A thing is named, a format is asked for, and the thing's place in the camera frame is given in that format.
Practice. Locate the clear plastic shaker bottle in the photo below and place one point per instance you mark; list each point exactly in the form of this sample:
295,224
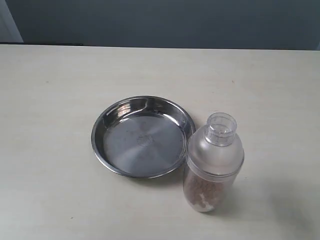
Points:
214,157

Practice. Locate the round stainless steel plate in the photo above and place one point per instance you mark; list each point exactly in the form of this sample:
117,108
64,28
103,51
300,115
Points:
142,137

